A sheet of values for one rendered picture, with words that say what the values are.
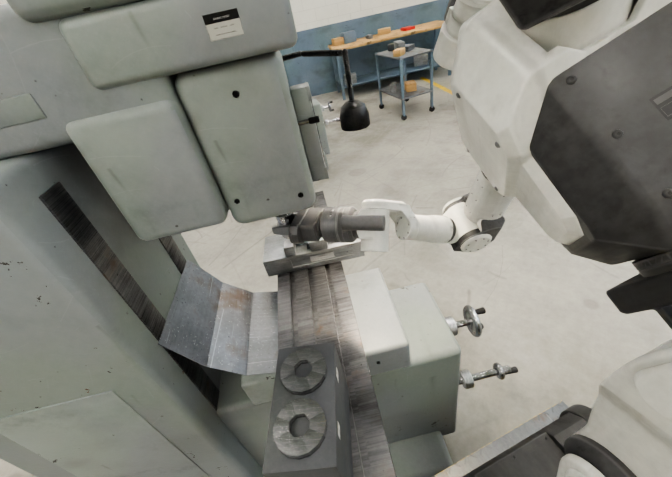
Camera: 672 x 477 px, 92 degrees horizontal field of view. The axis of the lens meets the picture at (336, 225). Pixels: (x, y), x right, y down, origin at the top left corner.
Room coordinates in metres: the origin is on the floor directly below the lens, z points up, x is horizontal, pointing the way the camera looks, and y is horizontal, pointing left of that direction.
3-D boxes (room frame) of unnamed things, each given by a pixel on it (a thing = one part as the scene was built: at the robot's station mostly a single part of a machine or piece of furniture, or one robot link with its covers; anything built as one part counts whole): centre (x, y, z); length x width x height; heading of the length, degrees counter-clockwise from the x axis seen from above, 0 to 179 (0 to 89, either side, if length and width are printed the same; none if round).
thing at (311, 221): (0.67, 0.04, 1.23); 0.13 x 0.12 x 0.10; 157
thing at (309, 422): (0.31, 0.13, 1.03); 0.22 x 0.12 x 0.20; 174
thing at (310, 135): (0.71, 0.01, 1.45); 0.04 x 0.04 x 0.21; 2
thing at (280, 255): (0.94, 0.10, 0.98); 0.35 x 0.15 x 0.11; 89
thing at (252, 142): (0.71, 0.13, 1.47); 0.21 x 0.19 x 0.32; 2
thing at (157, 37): (0.71, 0.16, 1.68); 0.34 x 0.24 x 0.10; 92
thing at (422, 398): (0.71, 0.10, 0.43); 0.81 x 0.32 x 0.60; 92
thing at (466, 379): (0.58, -0.41, 0.51); 0.22 x 0.06 x 0.06; 92
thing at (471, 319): (0.72, -0.38, 0.63); 0.16 x 0.12 x 0.12; 92
